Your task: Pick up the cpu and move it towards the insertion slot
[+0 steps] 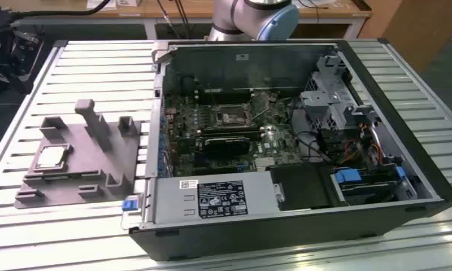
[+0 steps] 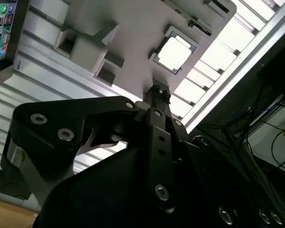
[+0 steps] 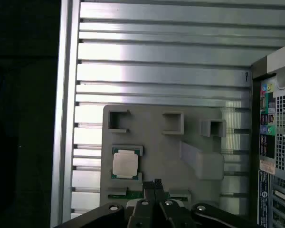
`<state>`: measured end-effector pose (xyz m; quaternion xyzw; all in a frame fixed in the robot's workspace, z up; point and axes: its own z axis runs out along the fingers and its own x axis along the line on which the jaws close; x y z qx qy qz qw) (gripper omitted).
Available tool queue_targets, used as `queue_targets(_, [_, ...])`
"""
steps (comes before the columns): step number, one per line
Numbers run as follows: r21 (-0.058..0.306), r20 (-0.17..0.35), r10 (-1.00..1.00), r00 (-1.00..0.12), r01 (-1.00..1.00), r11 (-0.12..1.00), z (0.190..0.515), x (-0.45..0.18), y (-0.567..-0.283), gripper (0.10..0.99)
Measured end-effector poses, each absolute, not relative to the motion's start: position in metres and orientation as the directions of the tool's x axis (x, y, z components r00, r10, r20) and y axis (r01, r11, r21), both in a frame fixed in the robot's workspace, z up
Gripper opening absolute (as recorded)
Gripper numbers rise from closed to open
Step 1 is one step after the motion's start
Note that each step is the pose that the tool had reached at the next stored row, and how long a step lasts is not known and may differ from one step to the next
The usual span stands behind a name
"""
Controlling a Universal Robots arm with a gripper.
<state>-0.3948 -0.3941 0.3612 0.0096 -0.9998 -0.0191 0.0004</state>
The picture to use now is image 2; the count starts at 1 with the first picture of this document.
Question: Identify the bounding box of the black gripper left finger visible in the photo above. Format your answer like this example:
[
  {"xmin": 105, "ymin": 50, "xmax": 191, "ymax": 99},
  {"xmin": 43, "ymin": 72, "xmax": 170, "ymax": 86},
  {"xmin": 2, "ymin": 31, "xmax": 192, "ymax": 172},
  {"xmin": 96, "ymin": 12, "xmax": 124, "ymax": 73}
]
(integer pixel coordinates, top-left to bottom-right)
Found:
[{"xmin": 3, "ymin": 83, "xmax": 176, "ymax": 214}]

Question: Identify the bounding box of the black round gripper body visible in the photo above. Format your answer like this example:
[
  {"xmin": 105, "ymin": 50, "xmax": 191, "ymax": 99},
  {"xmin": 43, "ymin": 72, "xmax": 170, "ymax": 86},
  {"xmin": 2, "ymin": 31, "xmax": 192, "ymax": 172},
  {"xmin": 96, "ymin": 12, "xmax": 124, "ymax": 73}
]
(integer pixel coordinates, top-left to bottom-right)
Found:
[{"xmin": 35, "ymin": 136, "xmax": 285, "ymax": 228}]

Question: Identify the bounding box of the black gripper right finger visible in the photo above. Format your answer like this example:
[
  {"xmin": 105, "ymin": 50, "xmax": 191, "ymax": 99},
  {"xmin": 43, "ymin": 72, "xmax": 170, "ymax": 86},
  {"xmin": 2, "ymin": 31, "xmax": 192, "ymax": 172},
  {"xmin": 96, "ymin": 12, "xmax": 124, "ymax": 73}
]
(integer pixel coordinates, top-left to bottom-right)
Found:
[{"xmin": 161, "ymin": 89, "xmax": 190, "ymax": 148}]

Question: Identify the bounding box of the silver CPU green board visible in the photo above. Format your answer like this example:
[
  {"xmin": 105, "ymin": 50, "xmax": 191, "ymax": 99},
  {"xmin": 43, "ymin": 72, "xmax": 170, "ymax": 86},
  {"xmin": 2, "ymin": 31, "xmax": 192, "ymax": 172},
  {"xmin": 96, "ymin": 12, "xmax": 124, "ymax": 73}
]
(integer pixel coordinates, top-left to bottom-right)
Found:
[{"xmin": 153, "ymin": 28, "xmax": 198, "ymax": 73}]

